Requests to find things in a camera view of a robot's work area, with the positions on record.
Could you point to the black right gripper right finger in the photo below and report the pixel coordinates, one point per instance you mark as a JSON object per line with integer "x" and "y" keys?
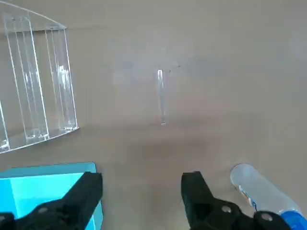
{"x": 204, "y": 208}

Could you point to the clear bottle with blue cap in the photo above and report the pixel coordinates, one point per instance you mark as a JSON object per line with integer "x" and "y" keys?
{"x": 261, "y": 189}

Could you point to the clear acrylic tiered rack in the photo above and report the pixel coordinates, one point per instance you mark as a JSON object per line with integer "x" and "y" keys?
{"x": 36, "y": 83}

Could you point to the blue plastic bin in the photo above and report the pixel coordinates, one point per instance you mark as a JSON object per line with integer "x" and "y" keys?
{"x": 36, "y": 189}

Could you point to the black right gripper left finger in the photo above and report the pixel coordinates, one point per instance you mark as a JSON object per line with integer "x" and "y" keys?
{"x": 72, "y": 203}

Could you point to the clear glass thermometer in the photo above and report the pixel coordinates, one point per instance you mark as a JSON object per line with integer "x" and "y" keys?
{"x": 162, "y": 95}

